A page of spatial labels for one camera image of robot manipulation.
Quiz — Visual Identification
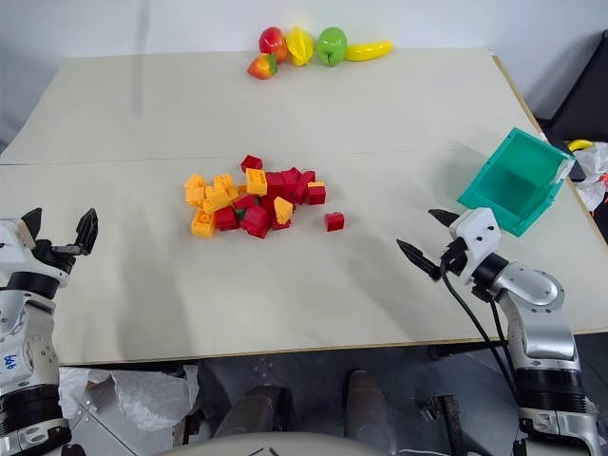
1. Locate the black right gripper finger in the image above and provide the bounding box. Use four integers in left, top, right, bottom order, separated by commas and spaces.
395, 238, 443, 282
427, 208, 460, 230

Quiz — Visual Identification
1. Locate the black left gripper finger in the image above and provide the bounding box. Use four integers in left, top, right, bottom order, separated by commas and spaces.
20, 207, 45, 246
51, 207, 100, 258

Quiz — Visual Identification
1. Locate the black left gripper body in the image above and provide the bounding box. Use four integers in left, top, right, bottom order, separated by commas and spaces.
31, 239, 80, 276

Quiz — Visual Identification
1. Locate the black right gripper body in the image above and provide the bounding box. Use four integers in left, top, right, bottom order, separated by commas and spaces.
439, 237, 470, 276

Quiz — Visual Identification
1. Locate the teal plastic bin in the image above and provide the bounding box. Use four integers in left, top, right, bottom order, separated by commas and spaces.
456, 126, 577, 238

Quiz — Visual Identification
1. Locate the yellow plastic piece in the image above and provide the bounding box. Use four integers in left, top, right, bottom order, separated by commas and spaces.
273, 196, 295, 224

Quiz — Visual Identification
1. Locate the white plastic bag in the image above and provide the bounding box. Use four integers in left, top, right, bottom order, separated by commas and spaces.
573, 142, 608, 213

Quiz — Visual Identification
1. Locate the clear plastic wrap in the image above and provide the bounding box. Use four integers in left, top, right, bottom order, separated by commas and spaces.
57, 363, 201, 432

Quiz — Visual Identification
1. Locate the yellow toy banana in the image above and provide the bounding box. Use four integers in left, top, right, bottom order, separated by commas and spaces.
344, 40, 395, 64

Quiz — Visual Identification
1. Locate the black chair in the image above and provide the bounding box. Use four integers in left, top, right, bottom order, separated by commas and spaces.
535, 29, 608, 143

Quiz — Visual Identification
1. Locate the green toy apple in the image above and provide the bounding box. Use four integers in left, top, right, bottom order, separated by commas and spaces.
315, 27, 350, 67

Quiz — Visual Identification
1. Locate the pale robot torso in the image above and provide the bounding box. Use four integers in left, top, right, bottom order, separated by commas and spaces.
179, 430, 431, 456

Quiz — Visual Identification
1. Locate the yellow toy starfruit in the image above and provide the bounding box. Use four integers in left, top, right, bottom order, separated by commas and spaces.
284, 25, 316, 68

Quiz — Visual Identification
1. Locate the red orange toy strawberry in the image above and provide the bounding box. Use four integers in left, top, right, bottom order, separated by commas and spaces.
246, 52, 279, 81

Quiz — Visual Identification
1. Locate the red toy apple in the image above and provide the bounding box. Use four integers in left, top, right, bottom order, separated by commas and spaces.
257, 27, 290, 66

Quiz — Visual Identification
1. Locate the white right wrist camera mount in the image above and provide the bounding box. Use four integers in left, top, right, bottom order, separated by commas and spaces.
447, 207, 503, 287

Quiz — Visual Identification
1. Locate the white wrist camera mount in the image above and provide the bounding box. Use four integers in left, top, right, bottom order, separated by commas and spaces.
0, 217, 72, 286
447, 207, 503, 287

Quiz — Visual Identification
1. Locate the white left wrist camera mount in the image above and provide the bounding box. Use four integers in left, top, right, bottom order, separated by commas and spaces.
0, 217, 72, 286

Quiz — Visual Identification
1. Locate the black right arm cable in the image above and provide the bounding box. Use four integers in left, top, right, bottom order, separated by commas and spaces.
439, 254, 522, 408

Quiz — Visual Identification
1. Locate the rusty metal bracket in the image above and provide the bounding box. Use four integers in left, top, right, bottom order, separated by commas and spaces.
416, 392, 466, 456

